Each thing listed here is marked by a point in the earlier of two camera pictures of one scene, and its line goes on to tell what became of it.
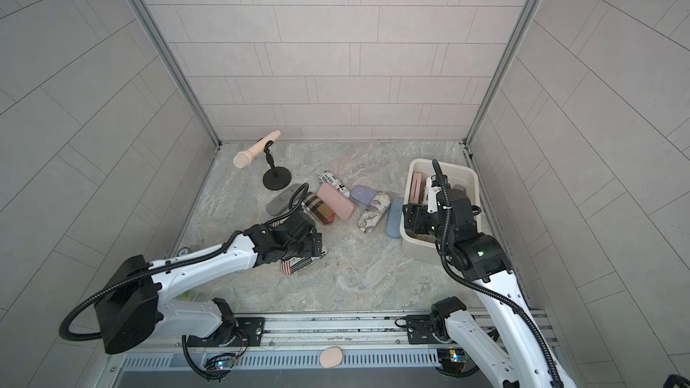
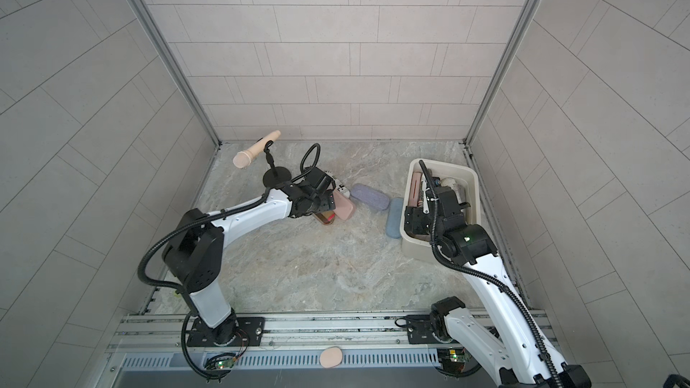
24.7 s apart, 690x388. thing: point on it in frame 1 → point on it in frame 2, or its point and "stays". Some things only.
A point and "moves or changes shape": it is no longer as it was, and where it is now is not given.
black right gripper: (416, 212) stays
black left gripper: (311, 250) → (328, 200)
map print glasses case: (374, 212) moves or changes shape
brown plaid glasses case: (321, 210) stays
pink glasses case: (415, 188) stays
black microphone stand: (275, 178) stays
